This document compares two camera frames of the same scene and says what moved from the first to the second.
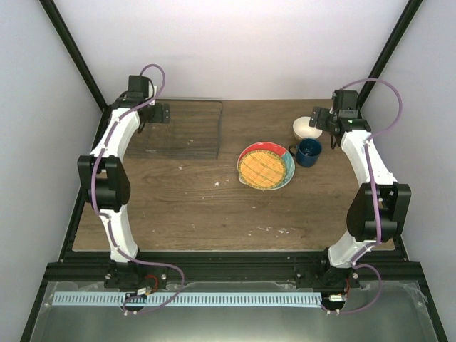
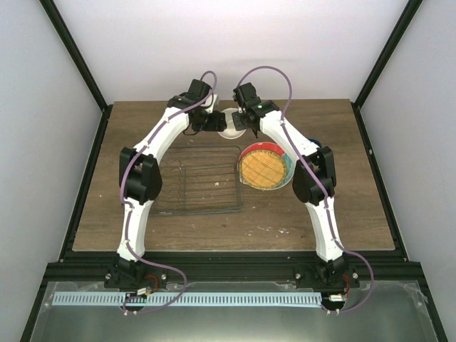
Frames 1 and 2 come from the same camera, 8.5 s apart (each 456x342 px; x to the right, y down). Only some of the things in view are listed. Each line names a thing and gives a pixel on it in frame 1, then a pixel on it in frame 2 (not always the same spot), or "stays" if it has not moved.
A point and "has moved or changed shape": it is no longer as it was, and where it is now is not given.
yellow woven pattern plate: x=262 y=169 stays
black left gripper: x=158 y=117 → x=214 y=125
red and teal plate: x=265 y=166 stays
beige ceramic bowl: x=302 y=130 → x=230 y=132
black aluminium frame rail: x=229 y=266 stays
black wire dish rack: x=194 y=132 has moved or changed shape
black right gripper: x=320 y=122 → x=238 y=125
